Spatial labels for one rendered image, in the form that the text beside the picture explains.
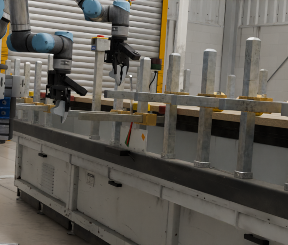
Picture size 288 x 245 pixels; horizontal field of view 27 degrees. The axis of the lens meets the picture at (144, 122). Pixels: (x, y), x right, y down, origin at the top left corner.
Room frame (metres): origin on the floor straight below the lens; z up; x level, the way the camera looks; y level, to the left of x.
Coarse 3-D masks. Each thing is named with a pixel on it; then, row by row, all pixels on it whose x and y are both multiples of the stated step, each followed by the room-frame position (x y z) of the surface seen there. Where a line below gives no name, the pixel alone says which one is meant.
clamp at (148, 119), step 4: (136, 112) 2.67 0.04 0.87; (144, 116) 2.60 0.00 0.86; (148, 116) 2.59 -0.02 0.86; (152, 116) 2.59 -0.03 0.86; (156, 116) 2.60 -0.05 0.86; (144, 120) 2.59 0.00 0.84; (148, 120) 2.59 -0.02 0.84; (152, 120) 2.59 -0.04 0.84; (156, 120) 2.60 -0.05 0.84; (144, 124) 2.59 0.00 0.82; (148, 124) 2.59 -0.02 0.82; (152, 124) 2.60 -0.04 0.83
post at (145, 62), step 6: (144, 60) 2.65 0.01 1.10; (150, 60) 2.66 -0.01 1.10; (144, 66) 2.65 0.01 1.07; (150, 66) 2.66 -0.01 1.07; (144, 72) 2.65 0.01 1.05; (144, 78) 2.65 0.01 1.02; (144, 84) 2.65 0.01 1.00; (138, 90) 2.68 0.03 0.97; (144, 90) 2.65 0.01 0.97; (138, 102) 2.67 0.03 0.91; (144, 102) 2.66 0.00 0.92; (138, 108) 2.67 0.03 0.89; (144, 108) 2.66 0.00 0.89; (138, 126) 2.66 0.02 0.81; (144, 126) 2.66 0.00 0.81
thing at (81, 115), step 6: (78, 114) 2.50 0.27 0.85; (84, 114) 2.49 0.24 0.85; (90, 114) 2.50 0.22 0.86; (96, 114) 2.51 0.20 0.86; (102, 114) 2.52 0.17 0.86; (108, 114) 2.54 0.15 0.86; (114, 114) 2.55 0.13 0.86; (120, 114) 2.56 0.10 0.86; (90, 120) 2.50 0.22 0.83; (96, 120) 2.51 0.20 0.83; (102, 120) 2.52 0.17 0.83; (108, 120) 2.54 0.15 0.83; (114, 120) 2.55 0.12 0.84; (120, 120) 2.56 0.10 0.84; (126, 120) 2.58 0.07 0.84; (132, 120) 2.59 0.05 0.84; (138, 120) 2.60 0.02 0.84; (162, 120) 2.66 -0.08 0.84
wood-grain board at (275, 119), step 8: (80, 96) 4.02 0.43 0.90; (88, 96) 4.23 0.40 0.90; (104, 104) 3.39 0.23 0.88; (112, 104) 3.29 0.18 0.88; (128, 104) 3.12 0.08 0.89; (152, 104) 3.11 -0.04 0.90; (160, 104) 3.24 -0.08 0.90; (184, 112) 2.64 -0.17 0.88; (192, 112) 2.58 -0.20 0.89; (216, 112) 2.42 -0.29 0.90; (224, 112) 2.47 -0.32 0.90; (232, 112) 2.55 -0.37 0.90; (240, 112) 2.64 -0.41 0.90; (224, 120) 2.37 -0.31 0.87; (232, 120) 2.33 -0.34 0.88; (256, 120) 2.20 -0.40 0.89; (264, 120) 2.16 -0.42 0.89; (272, 120) 2.12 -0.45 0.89; (280, 120) 2.08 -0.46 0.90
